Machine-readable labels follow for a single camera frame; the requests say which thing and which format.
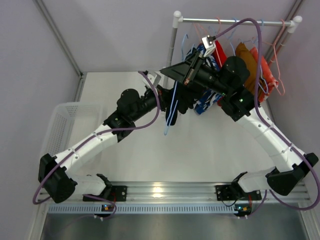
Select black trousers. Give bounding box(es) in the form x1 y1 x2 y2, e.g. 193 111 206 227
165 82 204 126

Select light blue wire hanger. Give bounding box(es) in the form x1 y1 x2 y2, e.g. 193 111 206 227
163 33 189 136

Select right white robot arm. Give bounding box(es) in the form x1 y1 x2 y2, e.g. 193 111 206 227
160 51 319 198

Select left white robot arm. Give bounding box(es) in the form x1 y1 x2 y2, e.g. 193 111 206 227
38 85 171 204

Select pink hanger with red garment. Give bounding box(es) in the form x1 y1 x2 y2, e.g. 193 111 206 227
216 17 225 38

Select empty pink hanger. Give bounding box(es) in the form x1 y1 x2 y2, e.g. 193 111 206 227
264 19 286 96

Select blue white patterned shorts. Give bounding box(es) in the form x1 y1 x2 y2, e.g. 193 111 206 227
185 43 218 115

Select red garment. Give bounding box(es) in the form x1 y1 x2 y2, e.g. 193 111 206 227
213 40 227 107

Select brown garment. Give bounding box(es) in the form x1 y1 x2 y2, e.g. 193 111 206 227
235 42 266 103

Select silver clothes rack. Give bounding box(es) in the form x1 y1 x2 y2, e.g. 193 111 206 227
166 10 303 67

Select coral orange garment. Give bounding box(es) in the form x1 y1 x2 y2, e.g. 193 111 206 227
258 56 279 102

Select white plastic basket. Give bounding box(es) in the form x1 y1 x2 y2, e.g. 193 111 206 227
40 102 107 157

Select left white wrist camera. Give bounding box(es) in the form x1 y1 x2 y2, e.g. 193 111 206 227
142 70 162 88

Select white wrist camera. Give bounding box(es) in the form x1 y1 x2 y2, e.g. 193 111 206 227
142 70 162 88
201 35 216 58

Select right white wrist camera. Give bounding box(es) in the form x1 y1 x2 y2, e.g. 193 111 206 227
201 35 216 58

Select aluminium mounting rail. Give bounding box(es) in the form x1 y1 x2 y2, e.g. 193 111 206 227
56 182 310 204

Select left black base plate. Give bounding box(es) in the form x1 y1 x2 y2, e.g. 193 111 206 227
82 185 128 203

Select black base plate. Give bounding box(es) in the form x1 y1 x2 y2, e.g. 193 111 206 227
82 185 128 203
215 184 249 201

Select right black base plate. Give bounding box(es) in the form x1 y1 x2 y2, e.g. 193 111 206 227
215 184 249 201

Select grey slotted cable duct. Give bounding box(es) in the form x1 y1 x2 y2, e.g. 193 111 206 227
47 203 250 214

